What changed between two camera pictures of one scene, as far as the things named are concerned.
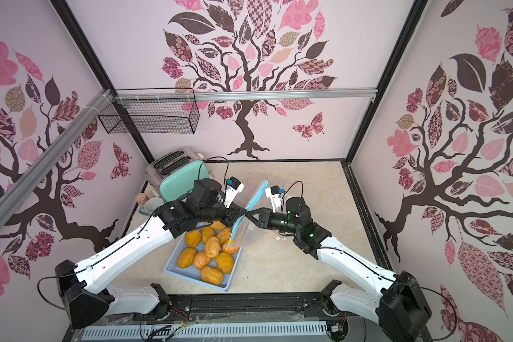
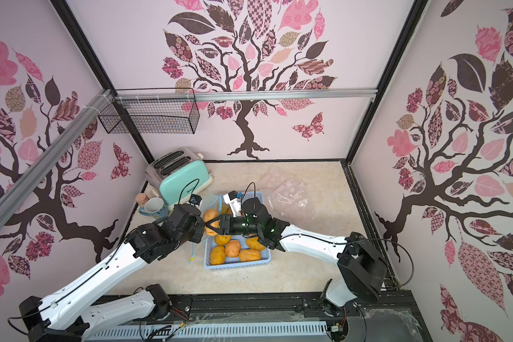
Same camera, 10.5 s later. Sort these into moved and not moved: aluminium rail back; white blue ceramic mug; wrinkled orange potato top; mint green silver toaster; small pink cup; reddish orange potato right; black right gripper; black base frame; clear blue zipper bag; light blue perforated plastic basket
Moved: wrinkled orange potato top; clear blue zipper bag; light blue perforated plastic basket; black right gripper
Not moved: black base frame; mint green silver toaster; small pink cup; white blue ceramic mug; aluminium rail back; reddish orange potato right
